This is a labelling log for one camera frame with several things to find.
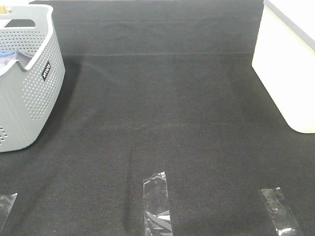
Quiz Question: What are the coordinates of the clear tape strip left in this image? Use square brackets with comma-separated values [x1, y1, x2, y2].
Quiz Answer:
[0, 193, 18, 232]

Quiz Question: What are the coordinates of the grey perforated laundry basket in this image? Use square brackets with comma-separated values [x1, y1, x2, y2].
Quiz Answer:
[0, 4, 65, 152]

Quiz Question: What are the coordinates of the cream plastic storage bin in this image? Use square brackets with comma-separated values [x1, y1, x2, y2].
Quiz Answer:
[252, 0, 315, 133]

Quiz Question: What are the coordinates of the clear tape strip centre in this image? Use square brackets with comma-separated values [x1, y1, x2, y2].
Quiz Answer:
[143, 172, 173, 236]

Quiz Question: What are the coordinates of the clear tape strip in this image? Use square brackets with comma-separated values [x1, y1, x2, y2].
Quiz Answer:
[143, 172, 173, 236]
[0, 193, 18, 232]
[259, 187, 304, 236]

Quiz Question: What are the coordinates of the blue towel in basket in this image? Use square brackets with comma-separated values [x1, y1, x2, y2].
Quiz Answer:
[0, 51, 15, 58]

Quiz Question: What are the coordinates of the clear tape strip right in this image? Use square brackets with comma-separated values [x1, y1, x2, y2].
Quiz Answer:
[259, 187, 304, 236]

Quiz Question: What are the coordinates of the grey microfibre towel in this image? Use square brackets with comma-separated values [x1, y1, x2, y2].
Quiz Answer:
[0, 50, 33, 75]

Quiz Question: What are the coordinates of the black table cloth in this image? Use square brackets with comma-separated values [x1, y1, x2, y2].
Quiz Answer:
[0, 0, 315, 236]

